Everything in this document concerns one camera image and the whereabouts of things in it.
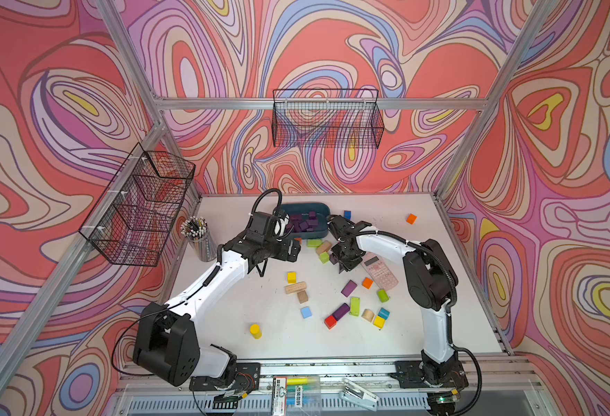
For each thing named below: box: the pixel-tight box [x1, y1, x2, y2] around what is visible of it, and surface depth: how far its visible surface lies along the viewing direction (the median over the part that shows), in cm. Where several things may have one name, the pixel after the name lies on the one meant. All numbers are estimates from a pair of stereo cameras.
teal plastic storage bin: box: [274, 201, 331, 240], surface depth 110 cm
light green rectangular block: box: [350, 297, 362, 318], surface depth 88 cm
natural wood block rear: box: [316, 240, 331, 255], surface depth 101 cm
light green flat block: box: [306, 239, 324, 247], surface depth 106 cm
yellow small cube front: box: [372, 315, 386, 330], surface depth 85 cm
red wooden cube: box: [324, 314, 338, 330], surface depth 84 cm
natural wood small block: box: [296, 290, 309, 305], surface depth 90 cm
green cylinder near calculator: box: [376, 289, 391, 304], surface depth 90 cm
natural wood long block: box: [284, 281, 307, 294], surface depth 93 cm
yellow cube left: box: [286, 271, 298, 285], surface depth 95 cm
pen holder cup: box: [180, 215, 218, 263], surface depth 88 cm
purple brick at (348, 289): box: [340, 279, 358, 298], surface depth 93 cm
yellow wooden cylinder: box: [249, 323, 263, 340], surface depth 80 cm
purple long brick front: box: [331, 302, 351, 322], surface depth 86 cm
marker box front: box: [271, 376, 321, 416], surface depth 71 cm
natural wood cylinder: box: [360, 308, 375, 323], surface depth 86 cm
